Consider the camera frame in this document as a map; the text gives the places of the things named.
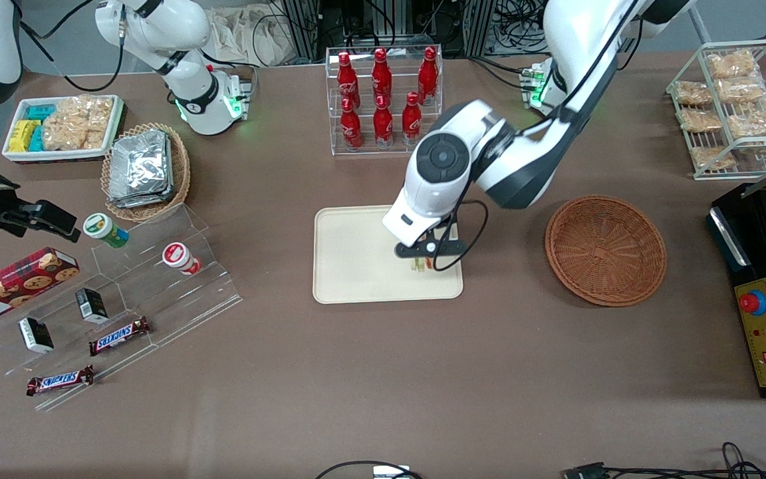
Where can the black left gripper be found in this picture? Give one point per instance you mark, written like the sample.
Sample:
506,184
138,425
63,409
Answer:
445,222

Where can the triangular sandwich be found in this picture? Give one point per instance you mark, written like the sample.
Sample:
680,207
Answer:
424,265

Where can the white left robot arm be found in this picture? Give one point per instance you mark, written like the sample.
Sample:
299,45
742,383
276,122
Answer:
436,159

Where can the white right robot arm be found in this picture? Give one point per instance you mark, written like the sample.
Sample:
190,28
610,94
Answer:
183,26

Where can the beige plastic tray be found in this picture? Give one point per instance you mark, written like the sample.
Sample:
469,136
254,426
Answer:
356,259

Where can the oval tan wicker basket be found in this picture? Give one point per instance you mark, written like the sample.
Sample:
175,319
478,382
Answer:
180,173

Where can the round brown wicker basket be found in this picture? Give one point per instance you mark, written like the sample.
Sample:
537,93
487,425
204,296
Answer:
606,253

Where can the red tartan cookie box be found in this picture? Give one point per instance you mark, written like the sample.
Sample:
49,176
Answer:
17,283

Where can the green lidded snack cup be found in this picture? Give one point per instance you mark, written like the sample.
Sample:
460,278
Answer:
102,228

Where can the white rectangular dish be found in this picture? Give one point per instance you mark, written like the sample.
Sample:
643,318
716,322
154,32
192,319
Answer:
64,155

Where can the teal snack packet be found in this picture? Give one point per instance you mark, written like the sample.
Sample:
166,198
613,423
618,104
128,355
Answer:
40,112
36,140

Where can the yellow snack packet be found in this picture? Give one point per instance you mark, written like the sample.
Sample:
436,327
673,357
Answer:
22,135

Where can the small black box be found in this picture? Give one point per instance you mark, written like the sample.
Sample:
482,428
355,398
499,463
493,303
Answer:
36,334
92,305

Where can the large clear snack bag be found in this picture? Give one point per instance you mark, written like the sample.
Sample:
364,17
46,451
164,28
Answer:
77,123

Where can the silver foil packet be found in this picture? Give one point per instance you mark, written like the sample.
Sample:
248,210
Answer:
140,163
143,199

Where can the clear acrylic bottle rack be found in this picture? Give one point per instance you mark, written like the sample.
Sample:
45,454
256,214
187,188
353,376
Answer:
366,150

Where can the red cola bottle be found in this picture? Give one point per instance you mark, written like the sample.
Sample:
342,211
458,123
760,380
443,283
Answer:
383,126
411,120
351,130
382,76
347,80
428,76

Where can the brown Snickers bar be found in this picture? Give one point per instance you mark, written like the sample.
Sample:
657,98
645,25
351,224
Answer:
119,336
60,380

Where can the clear acrylic step display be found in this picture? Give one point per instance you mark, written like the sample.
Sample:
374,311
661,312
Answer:
157,299

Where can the red lidded snack cup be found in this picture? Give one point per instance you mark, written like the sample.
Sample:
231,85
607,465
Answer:
178,256

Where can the white cloth bag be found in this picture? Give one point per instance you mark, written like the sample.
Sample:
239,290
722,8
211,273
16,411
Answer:
250,33

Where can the clear bag of snacks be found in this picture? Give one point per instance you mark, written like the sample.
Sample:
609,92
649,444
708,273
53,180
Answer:
709,158
699,120
692,93
732,64
742,90
755,120

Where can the red emergency stop button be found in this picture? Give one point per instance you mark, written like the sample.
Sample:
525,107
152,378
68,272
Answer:
753,303

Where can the black machine with yellow panel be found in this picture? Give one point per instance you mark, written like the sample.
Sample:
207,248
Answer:
755,233

